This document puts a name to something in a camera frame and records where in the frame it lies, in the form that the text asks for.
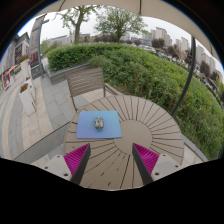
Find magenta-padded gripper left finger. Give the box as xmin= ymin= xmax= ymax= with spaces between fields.
xmin=40 ymin=142 xmax=92 ymax=186

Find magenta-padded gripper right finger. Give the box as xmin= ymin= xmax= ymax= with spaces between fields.
xmin=131 ymin=142 xmax=184 ymax=187

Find transparent computer mouse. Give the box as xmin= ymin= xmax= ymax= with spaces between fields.
xmin=93 ymin=116 xmax=106 ymax=131

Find blue mouse pad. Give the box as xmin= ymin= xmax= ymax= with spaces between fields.
xmin=75 ymin=110 xmax=123 ymax=140

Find grey low ledge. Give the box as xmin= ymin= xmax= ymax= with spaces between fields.
xmin=13 ymin=121 xmax=73 ymax=165

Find white planter with flowers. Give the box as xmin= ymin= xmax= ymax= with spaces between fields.
xmin=17 ymin=54 xmax=33 ymax=80
xmin=18 ymin=78 xmax=37 ymax=116

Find brown slatted chair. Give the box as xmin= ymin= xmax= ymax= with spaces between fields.
xmin=65 ymin=67 xmax=122 ymax=112

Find green hedge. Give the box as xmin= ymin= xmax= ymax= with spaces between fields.
xmin=46 ymin=42 xmax=224 ymax=161

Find dark curved parasol pole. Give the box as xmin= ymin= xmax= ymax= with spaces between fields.
xmin=170 ymin=35 xmax=197 ymax=118

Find orange street parasol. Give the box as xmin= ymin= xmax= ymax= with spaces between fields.
xmin=2 ymin=64 xmax=18 ymax=76

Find tall grey sign pillar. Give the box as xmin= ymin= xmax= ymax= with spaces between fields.
xmin=28 ymin=13 xmax=48 ymax=80

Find grey shopfront building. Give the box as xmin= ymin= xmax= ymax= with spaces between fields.
xmin=0 ymin=31 xmax=31 ymax=92

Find distant apartment buildings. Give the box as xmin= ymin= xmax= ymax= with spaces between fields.
xmin=141 ymin=26 xmax=224 ymax=82

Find sparse-leaved tree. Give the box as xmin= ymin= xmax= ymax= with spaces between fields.
xmin=54 ymin=4 xmax=101 ymax=46

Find leafy round tree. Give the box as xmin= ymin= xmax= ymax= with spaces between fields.
xmin=94 ymin=6 xmax=148 ymax=44

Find beige parasol canopy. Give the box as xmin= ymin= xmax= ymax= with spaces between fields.
xmin=32 ymin=0 xmax=222 ymax=63

